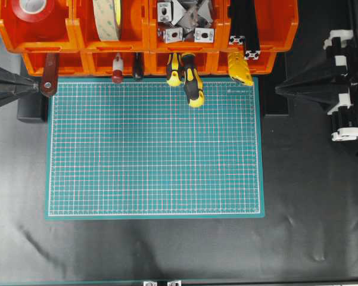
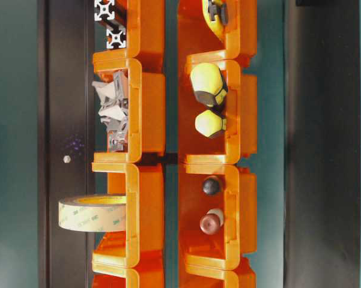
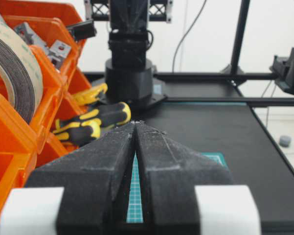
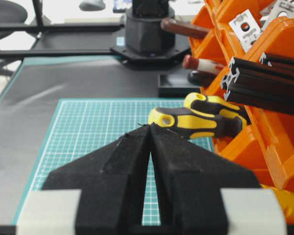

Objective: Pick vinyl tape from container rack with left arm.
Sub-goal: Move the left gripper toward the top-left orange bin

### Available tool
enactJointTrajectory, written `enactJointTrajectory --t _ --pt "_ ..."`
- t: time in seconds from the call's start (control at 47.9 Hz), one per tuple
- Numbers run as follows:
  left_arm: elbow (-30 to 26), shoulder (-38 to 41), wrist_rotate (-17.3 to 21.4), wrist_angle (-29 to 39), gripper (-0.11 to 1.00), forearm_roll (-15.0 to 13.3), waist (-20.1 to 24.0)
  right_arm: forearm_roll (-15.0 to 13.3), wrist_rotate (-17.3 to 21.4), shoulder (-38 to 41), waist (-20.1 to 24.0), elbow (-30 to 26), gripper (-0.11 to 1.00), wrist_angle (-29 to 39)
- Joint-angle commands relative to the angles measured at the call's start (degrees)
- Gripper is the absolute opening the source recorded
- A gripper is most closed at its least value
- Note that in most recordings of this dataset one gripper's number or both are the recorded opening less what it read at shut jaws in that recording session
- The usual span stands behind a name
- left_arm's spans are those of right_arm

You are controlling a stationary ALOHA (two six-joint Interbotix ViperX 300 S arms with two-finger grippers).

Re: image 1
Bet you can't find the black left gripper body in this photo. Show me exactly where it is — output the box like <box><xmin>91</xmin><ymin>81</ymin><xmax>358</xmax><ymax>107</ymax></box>
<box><xmin>0</xmin><ymin>67</ymin><xmax>39</xmax><ymax>107</ymax></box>

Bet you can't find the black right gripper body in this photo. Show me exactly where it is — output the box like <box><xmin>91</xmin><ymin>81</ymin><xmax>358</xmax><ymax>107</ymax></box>
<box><xmin>274</xmin><ymin>29</ymin><xmax>358</xmax><ymax>166</ymax></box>

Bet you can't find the red vinyl tape roll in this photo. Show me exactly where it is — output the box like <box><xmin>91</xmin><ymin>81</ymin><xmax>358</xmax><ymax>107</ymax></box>
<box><xmin>11</xmin><ymin>0</ymin><xmax>55</xmax><ymax>24</ymax></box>

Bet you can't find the orange container rack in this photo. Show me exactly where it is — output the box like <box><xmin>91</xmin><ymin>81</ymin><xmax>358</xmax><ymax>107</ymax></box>
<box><xmin>0</xmin><ymin>0</ymin><xmax>299</xmax><ymax>77</ymax></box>

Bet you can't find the beige double-sided tape roll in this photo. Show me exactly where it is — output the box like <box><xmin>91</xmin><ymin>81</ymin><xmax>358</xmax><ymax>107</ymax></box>
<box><xmin>92</xmin><ymin>0</ymin><xmax>122</xmax><ymax>42</ymax></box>

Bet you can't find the black aluminium extrusion right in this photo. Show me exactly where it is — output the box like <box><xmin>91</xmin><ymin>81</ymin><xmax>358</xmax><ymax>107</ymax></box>
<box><xmin>242</xmin><ymin>1</ymin><xmax>261</xmax><ymax>60</ymax></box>

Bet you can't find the black aluminium extrusion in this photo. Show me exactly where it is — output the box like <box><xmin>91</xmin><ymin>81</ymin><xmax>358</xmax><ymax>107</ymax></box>
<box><xmin>228</xmin><ymin>1</ymin><xmax>245</xmax><ymax>45</ymax></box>
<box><xmin>242</xmin><ymin>1</ymin><xmax>261</xmax><ymax>60</ymax></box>

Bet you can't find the yellow utility knife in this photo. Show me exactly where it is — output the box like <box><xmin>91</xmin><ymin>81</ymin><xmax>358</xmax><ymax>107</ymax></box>
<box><xmin>228</xmin><ymin>51</ymin><xmax>254</xmax><ymax>86</ymax></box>

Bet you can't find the white red-capped tool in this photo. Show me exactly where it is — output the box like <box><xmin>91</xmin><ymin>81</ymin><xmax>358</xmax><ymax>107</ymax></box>
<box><xmin>111</xmin><ymin>52</ymin><xmax>124</xmax><ymax>84</ymax></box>

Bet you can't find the black aluminium extrusion left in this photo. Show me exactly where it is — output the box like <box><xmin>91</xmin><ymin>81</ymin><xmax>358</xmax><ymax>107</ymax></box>
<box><xmin>228</xmin><ymin>1</ymin><xmax>245</xmax><ymax>45</ymax></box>

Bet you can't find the green cutting mat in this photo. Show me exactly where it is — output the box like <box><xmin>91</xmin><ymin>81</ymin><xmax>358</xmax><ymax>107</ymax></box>
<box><xmin>45</xmin><ymin>77</ymin><xmax>265</xmax><ymax>220</ymax></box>

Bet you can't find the large yellow black screwdriver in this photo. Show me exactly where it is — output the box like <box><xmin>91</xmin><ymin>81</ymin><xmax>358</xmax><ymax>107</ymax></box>
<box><xmin>182</xmin><ymin>53</ymin><xmax>205</xmax><ymax>108</ymax></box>

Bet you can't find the small yellow black screwdriver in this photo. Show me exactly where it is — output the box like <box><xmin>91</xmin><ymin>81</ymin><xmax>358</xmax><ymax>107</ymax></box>
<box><xmin>166</xmin><ymin>53</ymin><xmax>182</xmax><ymax>86</ymax></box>

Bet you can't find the grey brackets pile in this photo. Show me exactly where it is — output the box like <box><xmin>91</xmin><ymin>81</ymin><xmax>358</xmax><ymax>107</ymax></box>
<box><xmin>169</xmin><ymin>0</ymin><xmax>213</xmax><ymax>34</ymax></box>

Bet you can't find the brown wooden tool handle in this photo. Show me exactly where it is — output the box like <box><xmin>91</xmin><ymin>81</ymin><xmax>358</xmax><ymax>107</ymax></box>
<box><xmin>40</xmin><ymin>53</ymin><xmax>60</xmax><ymax>98</ymax></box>

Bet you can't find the dark brown tool handle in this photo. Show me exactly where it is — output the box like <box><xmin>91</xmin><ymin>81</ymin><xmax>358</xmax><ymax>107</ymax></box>
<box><xmin>132</xmin><ymin>52</ymin><xmax>144</xmax><ymax>82</ymax></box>

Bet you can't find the grey corner bracket lower right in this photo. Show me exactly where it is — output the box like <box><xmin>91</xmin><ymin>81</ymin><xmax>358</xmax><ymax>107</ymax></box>
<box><xmin>194</xmin><ymin>27</ymin><xmax>214</xmax><ymax>43</ymax></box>

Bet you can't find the grey corner bracket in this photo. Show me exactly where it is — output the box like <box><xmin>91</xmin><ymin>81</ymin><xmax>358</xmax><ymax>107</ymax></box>
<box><xmin>194</xmin><ymin>27</ymin><xmax>214</xmax><ymax>43</ymax></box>
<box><xmin>157</xmin><ymin>1</ymin><xmax>173</xmax><ymax>22</ymax></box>
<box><xmin>163</xmin><ymin>27</ymin><xmax>183</xmax><ymax>43</ymax></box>

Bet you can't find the grey corner bracket lower left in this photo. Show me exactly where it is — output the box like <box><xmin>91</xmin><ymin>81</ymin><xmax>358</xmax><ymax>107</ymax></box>
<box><xmin>163</xmin><ymin>27</ymin><xmax>183</xmax><ymax>43</ymax></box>

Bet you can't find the grey corner bracket upper left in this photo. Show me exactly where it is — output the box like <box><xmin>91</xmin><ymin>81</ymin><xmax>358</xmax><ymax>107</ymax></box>
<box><xmin>157</xmin><ymin>1</ymin><xmax>173</xmax><ymax>22</ymax></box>

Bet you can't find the grey bracket at bottom left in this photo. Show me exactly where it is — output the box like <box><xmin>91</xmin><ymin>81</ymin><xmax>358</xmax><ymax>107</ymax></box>
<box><xmin>143</xmin><ymin>281</ymin><xmax>157</xmax><ymax>286</ymax></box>

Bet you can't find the grey bracket at bottom right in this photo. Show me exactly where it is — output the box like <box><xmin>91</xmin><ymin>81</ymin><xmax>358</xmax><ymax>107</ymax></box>
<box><xmin>167</xmin><ymin>280</ymin><xmax>182</xmax><ymax>286</ymax></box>

